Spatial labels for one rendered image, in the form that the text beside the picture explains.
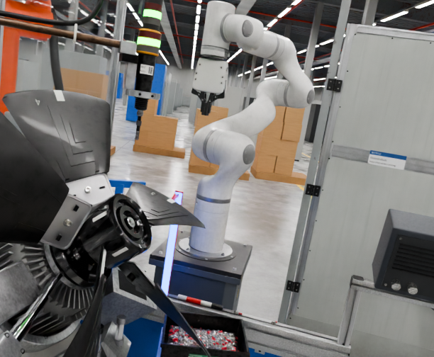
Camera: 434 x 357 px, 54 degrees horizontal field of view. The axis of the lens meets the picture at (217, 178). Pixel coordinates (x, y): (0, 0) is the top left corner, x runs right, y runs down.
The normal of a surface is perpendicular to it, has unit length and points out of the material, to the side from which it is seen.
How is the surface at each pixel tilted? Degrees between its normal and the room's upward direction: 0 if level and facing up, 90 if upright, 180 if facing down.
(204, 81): 94
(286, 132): 90
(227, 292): 90
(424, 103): 90
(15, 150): 78
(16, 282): 50
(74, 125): 42
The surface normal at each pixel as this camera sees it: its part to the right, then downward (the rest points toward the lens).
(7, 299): 0.84, -0.48
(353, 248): -0.22, 0.15
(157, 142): 0.10, 0.20
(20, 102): 0.45, -0.45
